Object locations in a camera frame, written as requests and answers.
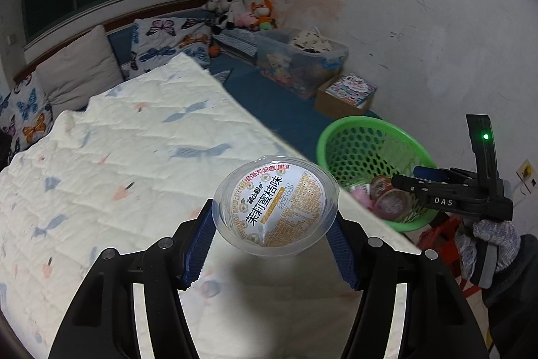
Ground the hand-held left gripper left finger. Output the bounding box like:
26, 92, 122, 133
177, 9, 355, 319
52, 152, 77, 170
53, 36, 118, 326
49, 198, 218, 359

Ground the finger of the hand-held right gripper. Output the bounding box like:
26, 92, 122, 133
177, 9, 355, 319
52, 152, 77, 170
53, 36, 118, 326
413, 167, 480, 188
391, 173, 514, 222

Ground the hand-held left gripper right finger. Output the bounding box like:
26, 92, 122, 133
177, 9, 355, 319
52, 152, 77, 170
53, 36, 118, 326
325, 212, 491, 359

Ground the pink snack packet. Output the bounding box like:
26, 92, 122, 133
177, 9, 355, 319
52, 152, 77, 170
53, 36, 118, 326
351, 184, 375, 209

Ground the green plastic mesh basket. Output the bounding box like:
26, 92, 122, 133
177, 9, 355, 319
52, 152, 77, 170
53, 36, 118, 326
316, 116, 438, 234

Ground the clear plastic jelly cup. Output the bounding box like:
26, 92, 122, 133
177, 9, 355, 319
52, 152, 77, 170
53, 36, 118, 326
211, 155, 340, 257

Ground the person's right forearm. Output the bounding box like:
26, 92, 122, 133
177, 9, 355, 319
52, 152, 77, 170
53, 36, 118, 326
481, 235, 538, 359

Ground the person's right hand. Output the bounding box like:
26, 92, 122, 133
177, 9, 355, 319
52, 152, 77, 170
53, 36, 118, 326
456, 218, 522, 281

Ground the red plastic stool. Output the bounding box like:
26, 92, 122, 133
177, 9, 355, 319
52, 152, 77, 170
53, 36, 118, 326
418, 216, 484, 297

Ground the colourful picture book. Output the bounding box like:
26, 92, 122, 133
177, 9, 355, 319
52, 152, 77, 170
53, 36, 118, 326
327, 74, 377, 106

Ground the brown cardboard box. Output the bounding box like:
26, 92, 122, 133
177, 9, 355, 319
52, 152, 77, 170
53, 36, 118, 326
314, 74, 378, 120

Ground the white printed quilt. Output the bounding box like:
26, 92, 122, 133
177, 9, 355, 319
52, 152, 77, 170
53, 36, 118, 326
0, 52, 421, 359

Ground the white patterned cloth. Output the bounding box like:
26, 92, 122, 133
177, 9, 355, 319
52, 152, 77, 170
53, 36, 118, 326
290, 29, 337, 54

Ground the clear plastic storage box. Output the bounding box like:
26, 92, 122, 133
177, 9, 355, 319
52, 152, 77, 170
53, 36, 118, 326
254, 28, 350, 99

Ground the grey patterned long box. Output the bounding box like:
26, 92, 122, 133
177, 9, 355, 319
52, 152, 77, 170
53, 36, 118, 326
214, 30, 258, 58

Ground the butterfly pillow centre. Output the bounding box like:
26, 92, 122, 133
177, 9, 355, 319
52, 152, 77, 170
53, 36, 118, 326
130, 17, 213, 72

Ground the butterfly print pillow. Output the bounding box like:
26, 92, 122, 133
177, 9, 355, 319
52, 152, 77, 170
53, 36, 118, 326
0, 75, 53, 154

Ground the beige pillow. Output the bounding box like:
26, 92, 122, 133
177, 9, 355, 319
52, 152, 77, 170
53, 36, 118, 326
36, 25, 125, 112

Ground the orange fox plush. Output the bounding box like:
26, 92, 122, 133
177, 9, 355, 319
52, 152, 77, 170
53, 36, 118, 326
251, 0, 278, 30

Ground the wooden headboard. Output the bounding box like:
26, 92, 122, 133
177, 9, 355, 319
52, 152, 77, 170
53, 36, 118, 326
12, 0, 213, 84

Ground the black white cow plush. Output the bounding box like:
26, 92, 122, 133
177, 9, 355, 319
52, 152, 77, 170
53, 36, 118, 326
202, 0, 247, 34

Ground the white wall socket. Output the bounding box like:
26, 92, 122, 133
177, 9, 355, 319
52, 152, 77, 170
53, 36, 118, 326
516, 159, 538, 188

